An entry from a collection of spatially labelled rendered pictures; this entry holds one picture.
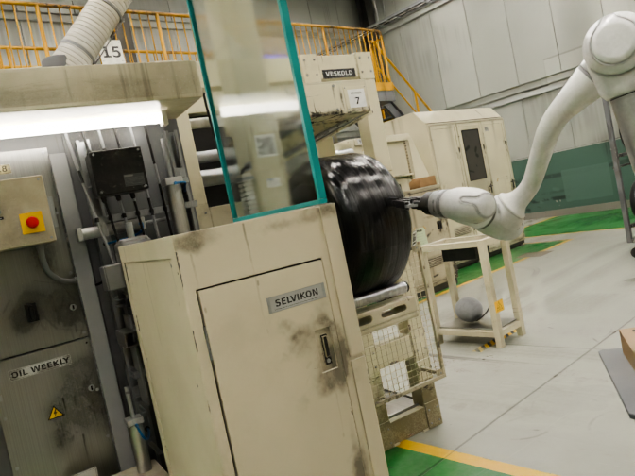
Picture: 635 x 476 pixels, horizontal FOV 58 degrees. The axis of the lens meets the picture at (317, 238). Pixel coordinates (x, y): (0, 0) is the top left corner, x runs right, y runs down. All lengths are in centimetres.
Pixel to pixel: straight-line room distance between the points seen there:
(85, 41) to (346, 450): 159
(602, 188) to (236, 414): 1246
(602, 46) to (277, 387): 100
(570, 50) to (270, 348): 1272
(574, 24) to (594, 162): 291
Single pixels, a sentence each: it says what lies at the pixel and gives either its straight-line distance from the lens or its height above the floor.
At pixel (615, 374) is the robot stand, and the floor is 65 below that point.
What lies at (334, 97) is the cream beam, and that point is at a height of 171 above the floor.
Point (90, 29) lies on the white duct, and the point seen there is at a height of 203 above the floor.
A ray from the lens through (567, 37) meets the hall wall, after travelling 1372.
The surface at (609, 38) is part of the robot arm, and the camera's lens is 140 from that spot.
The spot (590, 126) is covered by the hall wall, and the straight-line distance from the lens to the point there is 1346.
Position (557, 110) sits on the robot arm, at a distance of 165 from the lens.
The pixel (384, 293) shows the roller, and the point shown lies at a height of 90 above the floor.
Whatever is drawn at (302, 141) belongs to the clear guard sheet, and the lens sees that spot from 137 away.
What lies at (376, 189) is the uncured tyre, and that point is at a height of 128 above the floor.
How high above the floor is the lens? 126
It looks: 3 degrees down
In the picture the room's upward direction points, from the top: 12 degrees counter-clockwise
